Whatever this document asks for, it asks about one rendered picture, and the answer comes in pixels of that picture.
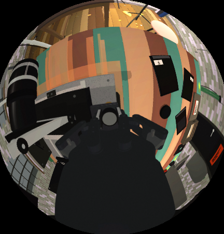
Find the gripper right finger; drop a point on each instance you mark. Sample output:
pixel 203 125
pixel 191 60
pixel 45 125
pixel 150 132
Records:
pixel 152 128

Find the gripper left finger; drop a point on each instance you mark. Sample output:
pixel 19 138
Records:
pixel 73 134

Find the grey round knob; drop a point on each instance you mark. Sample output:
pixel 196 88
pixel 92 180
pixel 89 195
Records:
pixel 109 118

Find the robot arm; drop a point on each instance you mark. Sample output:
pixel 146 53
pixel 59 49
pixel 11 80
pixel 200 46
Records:
pixel 22 91

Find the large black film holder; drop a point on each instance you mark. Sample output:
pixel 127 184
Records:
pixel 166 76

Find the black round cap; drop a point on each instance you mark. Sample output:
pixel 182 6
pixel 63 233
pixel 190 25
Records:
pixel 165 111

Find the small black flat plate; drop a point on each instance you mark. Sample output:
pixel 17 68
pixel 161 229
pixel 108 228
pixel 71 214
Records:
pixel 181 121

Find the tan flat tray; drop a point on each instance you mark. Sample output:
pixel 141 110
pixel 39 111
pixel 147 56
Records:
pixel 189 132

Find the black square plate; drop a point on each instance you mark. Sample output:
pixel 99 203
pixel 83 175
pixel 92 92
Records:
pixel 39 152

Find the black cabinet with orange label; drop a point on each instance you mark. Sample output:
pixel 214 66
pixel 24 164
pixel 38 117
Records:
pixel 209 139

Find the grey box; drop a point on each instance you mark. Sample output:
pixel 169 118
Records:
pixel 197 167
pixel 176 186

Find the grey paned window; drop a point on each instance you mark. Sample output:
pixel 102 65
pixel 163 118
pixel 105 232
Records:
pixel 18 168

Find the green tube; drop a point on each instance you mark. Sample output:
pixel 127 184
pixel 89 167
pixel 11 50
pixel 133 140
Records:
pixel 210 92

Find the white oval disc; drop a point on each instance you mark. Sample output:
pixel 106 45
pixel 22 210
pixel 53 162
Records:
pixel 164 31

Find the black tripod stand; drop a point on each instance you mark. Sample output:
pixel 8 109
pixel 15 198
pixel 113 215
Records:
pixel 139 15

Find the blue box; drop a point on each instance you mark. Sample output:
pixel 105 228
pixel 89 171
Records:
pixel 162 13

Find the white camera rail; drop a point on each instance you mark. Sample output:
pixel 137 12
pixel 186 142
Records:
pixel 40 132

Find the black round rail knob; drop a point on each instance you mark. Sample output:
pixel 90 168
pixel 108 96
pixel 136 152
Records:
pixel 22 145

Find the grey speckled camera body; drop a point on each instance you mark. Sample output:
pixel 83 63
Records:
pixel 102 89

